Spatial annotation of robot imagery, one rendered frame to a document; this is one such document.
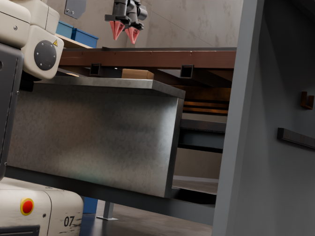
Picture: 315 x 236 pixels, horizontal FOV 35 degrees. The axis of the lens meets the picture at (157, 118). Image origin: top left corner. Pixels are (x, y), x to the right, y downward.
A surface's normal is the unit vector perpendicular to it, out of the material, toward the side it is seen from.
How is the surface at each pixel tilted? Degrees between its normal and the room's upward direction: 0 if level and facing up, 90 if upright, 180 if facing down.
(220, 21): 90
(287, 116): 90
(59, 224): 90
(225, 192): 90
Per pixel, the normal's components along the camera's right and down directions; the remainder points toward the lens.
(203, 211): -0.58, -0.15
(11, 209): 0.84, -0.01
